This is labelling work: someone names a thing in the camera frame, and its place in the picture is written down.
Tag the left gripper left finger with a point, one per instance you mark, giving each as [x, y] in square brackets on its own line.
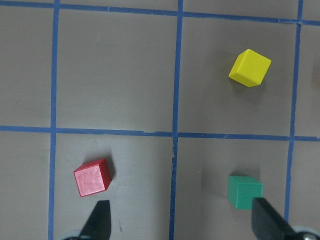
[99, 225]

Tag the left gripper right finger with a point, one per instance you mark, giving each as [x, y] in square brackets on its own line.
[267, 223]

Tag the red wooden block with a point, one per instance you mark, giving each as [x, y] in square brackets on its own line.
[92, 177]

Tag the green wooden block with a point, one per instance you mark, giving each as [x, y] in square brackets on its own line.
[241, 191]

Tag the yellow wooden block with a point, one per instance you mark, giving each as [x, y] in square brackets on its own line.
[249, 68]

